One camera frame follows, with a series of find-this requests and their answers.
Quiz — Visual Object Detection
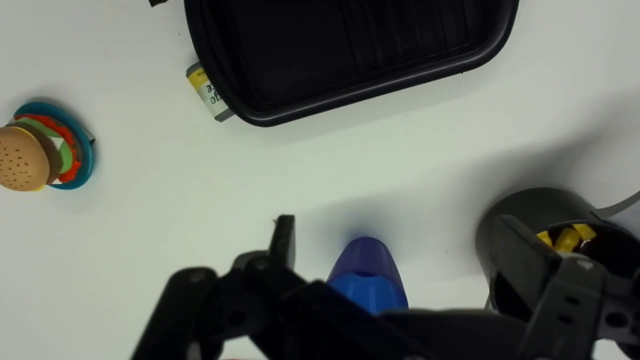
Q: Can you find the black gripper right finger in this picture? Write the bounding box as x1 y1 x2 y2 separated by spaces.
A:
493 212 640 360

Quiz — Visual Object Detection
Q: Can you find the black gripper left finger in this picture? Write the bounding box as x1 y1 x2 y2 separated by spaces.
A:
128 215 416 360

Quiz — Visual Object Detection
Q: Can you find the yellow toy piece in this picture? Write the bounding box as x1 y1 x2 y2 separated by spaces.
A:
533 229 556 250
552 223 599 257

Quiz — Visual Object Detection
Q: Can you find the blue plastic cup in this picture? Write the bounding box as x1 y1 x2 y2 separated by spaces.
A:
324 234 409 318

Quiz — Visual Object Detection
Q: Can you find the small teal plate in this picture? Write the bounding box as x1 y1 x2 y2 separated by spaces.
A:
11 99 97 194

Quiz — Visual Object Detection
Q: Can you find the small yellow labelled can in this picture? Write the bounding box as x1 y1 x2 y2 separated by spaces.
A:
184 62 237 127

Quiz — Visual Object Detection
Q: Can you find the toy burger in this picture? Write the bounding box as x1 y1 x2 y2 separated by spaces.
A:
0 117 75 194

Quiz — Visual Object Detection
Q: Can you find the black ridged grill tray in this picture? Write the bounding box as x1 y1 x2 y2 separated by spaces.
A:
181 0 521 129

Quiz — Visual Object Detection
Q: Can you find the black pot with grey handle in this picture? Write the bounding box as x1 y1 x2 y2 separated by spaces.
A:
474 186 640 360

